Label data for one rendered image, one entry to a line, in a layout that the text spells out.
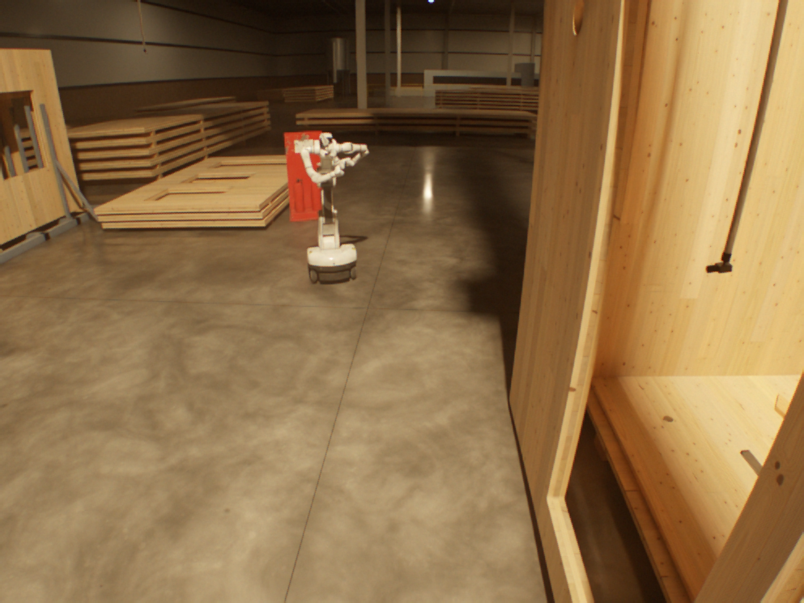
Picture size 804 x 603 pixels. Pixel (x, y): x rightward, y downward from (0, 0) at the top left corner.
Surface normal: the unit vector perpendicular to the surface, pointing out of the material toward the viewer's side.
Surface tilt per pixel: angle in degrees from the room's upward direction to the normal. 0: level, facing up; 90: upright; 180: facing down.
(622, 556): 0
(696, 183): 90
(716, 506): 0
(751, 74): 90
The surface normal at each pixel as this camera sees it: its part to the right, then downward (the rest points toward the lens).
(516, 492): 0.00, -0.90
